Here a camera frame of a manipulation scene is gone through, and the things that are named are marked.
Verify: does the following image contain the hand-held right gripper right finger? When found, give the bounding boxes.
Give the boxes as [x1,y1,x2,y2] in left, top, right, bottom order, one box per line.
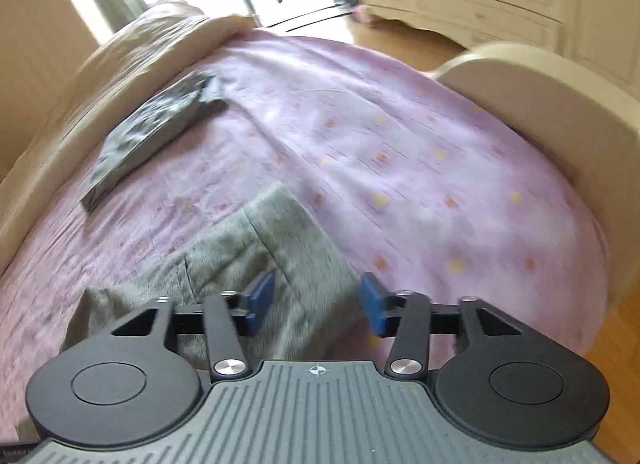
[361,273,524,377]

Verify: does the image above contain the pink patterned bed sheet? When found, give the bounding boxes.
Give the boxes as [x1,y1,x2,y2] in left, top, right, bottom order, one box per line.
[0,28,611,445]

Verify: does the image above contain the cream bed footboard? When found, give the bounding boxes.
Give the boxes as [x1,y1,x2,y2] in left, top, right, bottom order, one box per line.
[435,42,640,305]

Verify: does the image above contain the beige duvet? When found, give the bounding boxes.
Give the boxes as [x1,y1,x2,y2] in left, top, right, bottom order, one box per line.
[0,2,258,277]

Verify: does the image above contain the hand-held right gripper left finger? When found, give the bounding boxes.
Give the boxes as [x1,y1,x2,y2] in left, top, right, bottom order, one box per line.
[111,273,276,378]

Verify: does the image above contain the folded grey pants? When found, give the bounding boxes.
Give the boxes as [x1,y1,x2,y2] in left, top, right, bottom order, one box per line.
[80,70,228,214]

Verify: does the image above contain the speckled grey pants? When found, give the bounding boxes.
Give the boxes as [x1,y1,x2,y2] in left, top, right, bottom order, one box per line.
[62,183,368,370]

